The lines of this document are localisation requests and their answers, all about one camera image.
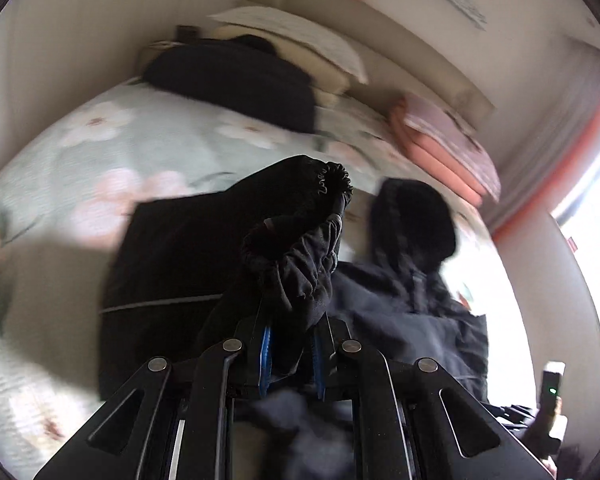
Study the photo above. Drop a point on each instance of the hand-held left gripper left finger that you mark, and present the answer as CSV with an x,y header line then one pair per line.
x,y
266,362

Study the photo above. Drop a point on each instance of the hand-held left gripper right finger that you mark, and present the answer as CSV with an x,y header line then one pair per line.
x,y
320,372

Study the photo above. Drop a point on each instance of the black hooded jacket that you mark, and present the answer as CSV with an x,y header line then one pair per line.
x,y
180,260

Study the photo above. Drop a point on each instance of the folded pink quilt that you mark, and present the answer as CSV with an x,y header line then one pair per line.
x,y
445,150

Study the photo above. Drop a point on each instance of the green floral blanket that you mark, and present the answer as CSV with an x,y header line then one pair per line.
x,y
145,135

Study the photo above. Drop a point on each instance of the curtain with orange trim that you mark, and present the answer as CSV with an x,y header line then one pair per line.
x,y
575,110

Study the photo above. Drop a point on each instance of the dark folded garment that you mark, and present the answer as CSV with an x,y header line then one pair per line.
x,y
230,80

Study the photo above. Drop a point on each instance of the cream pillow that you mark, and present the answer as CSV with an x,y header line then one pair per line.
x,y
330,80

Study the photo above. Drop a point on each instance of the white pillow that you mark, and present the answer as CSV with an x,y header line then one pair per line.
x,y
305,35

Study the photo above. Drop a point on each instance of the beige headboard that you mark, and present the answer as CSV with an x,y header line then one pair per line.
x,y
395,35

